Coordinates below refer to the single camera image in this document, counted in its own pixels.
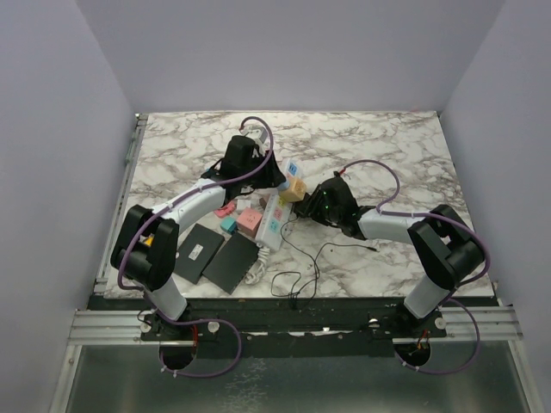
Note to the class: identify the teal charger plug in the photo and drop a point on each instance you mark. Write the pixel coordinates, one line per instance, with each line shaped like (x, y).
(229, 225)

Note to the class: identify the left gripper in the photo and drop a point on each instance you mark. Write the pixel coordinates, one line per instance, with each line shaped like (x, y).
(270, 175)

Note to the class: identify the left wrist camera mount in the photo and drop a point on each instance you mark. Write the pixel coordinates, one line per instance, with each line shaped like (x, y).
(257, 133)

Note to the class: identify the light blue plug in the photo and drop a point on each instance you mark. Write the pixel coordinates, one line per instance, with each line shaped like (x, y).
(284, 186)

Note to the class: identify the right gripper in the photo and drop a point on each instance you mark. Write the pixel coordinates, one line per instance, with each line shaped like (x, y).
(313, 210)

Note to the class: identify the large black adapter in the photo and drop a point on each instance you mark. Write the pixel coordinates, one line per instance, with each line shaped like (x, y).
(305, 208)

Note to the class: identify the pink cube socket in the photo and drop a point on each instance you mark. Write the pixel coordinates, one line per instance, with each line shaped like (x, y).
(249, 221)

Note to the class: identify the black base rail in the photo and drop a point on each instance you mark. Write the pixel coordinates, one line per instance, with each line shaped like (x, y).
(222, 329)

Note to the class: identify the left black flat box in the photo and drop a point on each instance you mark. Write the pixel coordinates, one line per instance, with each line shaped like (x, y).
(196, 252)

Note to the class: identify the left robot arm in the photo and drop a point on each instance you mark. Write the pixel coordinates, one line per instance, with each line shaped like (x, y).
(147, 243)

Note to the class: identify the pink square plug adapter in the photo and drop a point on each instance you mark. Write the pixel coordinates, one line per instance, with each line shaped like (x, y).
(225, 210)

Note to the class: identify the white plug adapter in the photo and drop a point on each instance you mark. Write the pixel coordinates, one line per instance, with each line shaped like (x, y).
(243, 204)

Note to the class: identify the right black flat box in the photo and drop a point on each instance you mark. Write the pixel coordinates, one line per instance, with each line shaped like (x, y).
(231, 263)

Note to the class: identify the orange tan plug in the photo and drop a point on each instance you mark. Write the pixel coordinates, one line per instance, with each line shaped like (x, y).
(296, 190)

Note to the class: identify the white power strip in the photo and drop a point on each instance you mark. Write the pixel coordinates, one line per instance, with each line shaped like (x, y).
(277, 211)

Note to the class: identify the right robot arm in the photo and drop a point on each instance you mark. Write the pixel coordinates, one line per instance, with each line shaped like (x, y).
(448, 250)

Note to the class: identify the black flat box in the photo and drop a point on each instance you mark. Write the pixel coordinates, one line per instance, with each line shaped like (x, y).
(231, 263)
(196, 252)

